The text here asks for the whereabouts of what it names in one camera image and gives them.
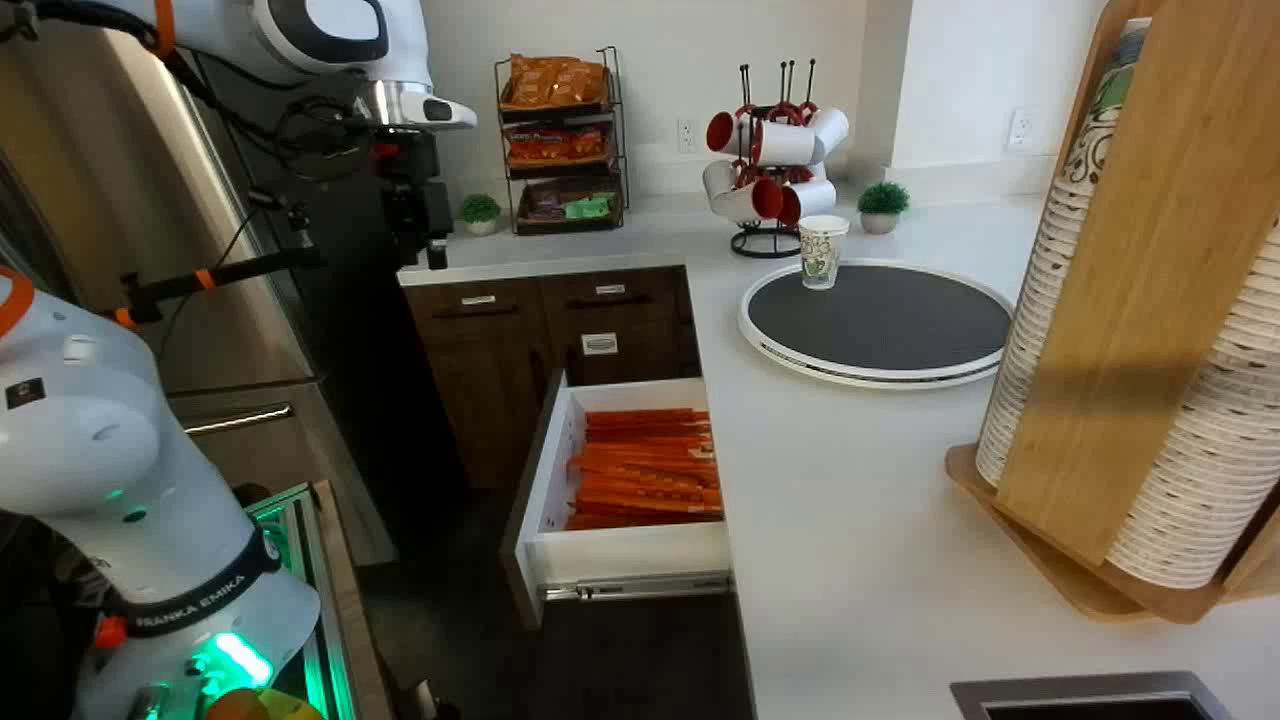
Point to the green lit robot base box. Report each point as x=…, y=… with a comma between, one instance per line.
x=296, y=562

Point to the white open drawer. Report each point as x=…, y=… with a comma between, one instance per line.
x=627, y=551

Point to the small green potted plant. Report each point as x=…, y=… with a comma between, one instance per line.
x=883, y=204
x=477, y=208

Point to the brown wooden cabinet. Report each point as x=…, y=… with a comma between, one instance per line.
x=484, y=375

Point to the small glass jar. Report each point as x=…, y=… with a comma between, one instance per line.
x=823, y=255

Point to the green dark snack packs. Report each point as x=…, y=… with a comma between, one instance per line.
x=570, y=201

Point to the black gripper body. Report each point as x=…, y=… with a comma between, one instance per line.
x=408, y=184

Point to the orange carrots in drawer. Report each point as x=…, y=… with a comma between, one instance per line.
x=645, y=465

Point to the printed paper cup stack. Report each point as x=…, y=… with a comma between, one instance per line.
x=1053, y=282

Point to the dark sink basin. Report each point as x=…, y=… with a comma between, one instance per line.
x=1087, y=701

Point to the white paper cup stack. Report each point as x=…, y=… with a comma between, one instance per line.
x=1215, y=452

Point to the red orange snack bags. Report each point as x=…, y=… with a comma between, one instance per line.
x=556, y=146

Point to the black rod orange clip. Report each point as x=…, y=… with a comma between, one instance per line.
x=225, y=273

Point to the grey round tray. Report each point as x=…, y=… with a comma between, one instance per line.
x=883, y=321

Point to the wooden cup dispenser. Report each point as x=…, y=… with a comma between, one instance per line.
x=1145, y=294

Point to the black metal mug tree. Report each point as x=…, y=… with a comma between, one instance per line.
x=765, y=242

